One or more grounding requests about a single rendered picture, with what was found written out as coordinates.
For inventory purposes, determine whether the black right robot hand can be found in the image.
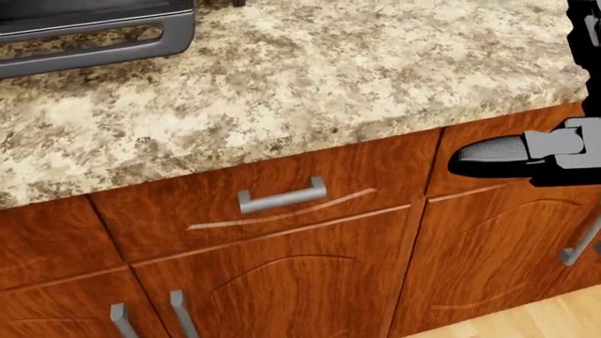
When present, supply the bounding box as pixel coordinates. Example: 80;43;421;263
447;0;601;189

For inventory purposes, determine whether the grey bar drawer handle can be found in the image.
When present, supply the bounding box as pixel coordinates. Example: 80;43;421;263
237;175;328;215

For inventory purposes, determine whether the wooden cabinet door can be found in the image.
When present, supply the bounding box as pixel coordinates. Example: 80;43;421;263
388;181;601;338
0;266;171;338
130;203;427;338

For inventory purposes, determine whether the wooden drawer front with handle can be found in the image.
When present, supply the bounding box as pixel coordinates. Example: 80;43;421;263
88;127;445;265

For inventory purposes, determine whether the plain wooden drawer front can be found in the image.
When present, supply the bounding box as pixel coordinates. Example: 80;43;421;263
0;194;126;292
427;102;589;197

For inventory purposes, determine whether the grey bar door handle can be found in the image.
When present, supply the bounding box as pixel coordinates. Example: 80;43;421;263
168;288;201;338
109;301;140;338
558;209;601;268

